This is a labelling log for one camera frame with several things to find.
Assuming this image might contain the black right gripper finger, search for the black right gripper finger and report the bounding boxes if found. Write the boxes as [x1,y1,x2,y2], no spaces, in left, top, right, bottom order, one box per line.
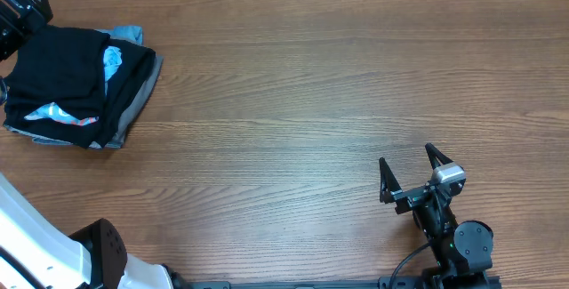
[379,157,402,204]
[425,143,453,169]

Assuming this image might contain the black t-shirt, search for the black t-shirt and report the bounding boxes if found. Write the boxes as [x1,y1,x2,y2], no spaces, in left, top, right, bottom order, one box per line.
[4,26,110,119]

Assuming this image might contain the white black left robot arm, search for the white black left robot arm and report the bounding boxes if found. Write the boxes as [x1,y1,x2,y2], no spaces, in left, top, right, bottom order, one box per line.
[1,0,188,289]

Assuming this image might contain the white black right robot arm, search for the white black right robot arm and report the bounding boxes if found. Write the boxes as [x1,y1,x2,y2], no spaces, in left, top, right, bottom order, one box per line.
[378,143,501,289]

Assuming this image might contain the black folded garment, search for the black folded garment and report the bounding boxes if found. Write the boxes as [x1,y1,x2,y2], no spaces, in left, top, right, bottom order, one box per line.
[4,38,158,149]

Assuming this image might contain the light blue printed t-shirt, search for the light blue printed t-shirt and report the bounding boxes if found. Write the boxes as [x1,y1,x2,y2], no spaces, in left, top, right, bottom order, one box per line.
[24,46,123,126]

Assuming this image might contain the grey folded garment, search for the grey folded garment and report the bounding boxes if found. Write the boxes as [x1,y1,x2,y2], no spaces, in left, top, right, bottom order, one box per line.
[105,55,164,149]

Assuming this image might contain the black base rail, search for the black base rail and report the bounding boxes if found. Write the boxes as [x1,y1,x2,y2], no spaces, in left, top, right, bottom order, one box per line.
[172,276,421,289]

